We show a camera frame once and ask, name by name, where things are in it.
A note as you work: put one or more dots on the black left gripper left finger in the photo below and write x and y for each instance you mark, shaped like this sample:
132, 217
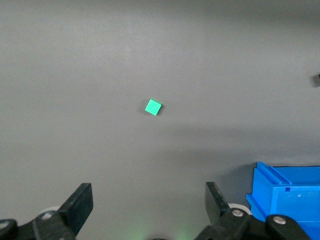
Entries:
75, 210

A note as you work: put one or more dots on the green cube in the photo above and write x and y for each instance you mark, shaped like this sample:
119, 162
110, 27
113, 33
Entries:
153, 107

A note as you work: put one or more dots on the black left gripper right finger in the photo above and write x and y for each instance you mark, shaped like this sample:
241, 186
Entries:
217, 207

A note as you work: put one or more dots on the black cube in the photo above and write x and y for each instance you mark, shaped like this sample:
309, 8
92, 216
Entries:
317, 80

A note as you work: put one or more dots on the blue plastic storage bin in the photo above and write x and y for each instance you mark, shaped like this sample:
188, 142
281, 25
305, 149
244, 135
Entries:
290, 195

